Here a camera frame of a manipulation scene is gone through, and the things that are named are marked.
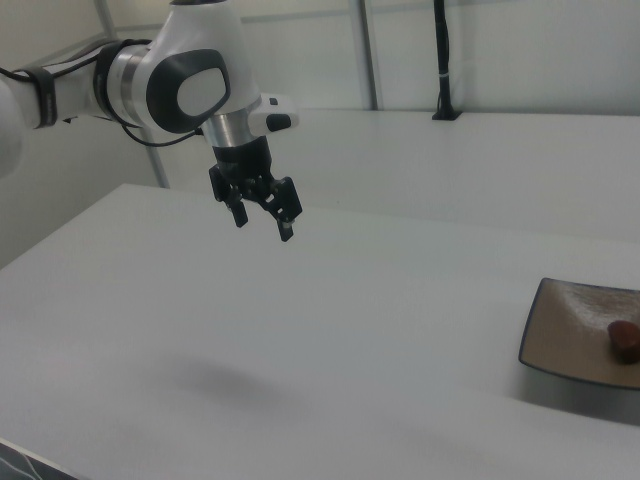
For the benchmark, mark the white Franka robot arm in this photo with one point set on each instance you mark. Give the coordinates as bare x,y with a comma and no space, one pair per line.
200,50

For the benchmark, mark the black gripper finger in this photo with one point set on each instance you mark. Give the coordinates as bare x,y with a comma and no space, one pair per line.
287,200
239,212

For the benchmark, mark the square brown ceramic plate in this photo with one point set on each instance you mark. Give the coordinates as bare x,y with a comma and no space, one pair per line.
560,330

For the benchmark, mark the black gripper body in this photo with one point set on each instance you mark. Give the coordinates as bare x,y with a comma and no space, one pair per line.
245,160

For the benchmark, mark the small brown round food item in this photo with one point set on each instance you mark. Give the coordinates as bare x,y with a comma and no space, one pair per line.
625,337

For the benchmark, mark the dark patterned mat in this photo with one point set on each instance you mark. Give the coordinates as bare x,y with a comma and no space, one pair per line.
15,465

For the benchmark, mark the grey metal partition post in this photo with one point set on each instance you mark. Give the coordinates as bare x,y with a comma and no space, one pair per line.
367,50

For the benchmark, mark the black pole stand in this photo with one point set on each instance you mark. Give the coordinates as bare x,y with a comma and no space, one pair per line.
443,50

